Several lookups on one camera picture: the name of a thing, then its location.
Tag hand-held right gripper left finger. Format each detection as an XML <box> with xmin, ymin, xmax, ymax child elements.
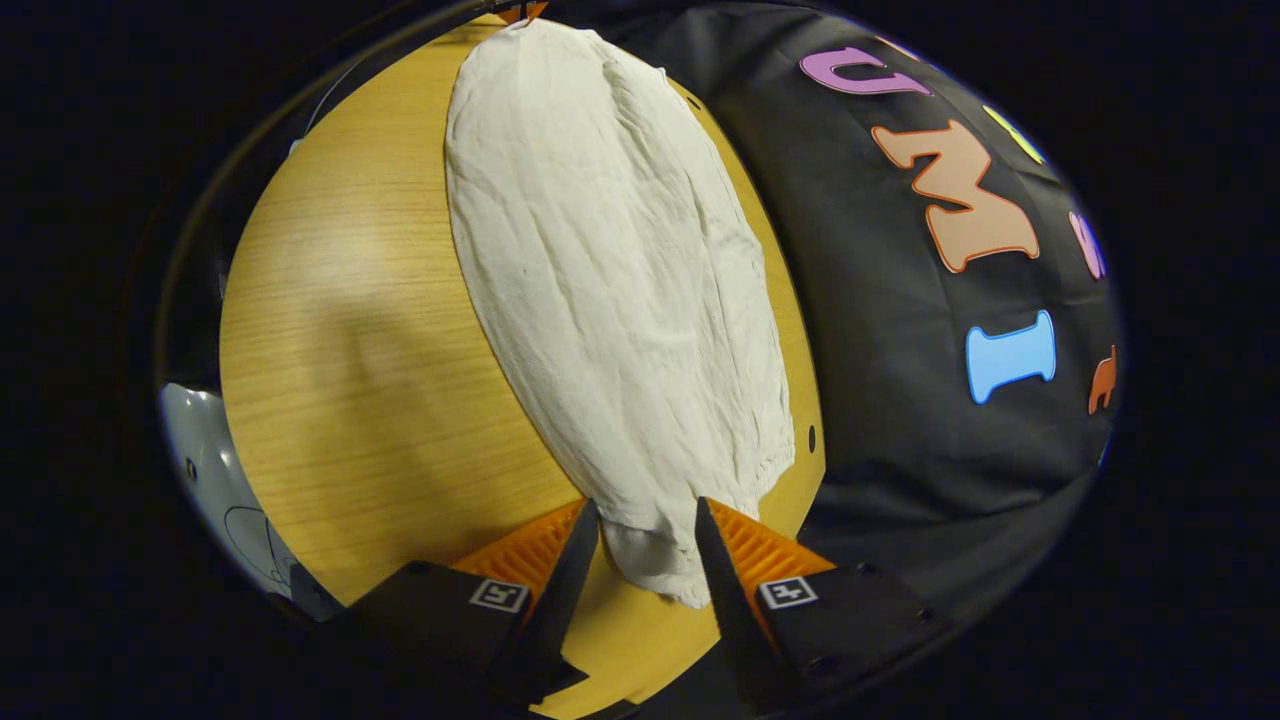
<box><xmin>328</xmin><ymin>499</ymin><xmax>602</xmax><ymax>710</ymax></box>

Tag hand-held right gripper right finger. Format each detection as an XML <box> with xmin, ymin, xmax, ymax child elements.
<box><xmin>695</xmin><ymin>496</ymin><xmax>952</xmax><ymax>712</ymax></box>

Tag white jeans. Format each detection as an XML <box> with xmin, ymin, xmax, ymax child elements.
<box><xmin>443</xmin><ymin>18</ymin><xmax>797</xmax><ymax>609</ymax></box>

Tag black backdrop cloth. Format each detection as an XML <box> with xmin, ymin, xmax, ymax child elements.
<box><xmin>560</xmin><ymin>0</ymin><xmax>1126</xmax><ymax>626</ymax></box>

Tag pale grey curved panel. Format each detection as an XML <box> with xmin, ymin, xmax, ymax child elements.
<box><xmin>160</xmin><ymin>384</ymin><xmax>301</xmax><ymax>601</ymax></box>

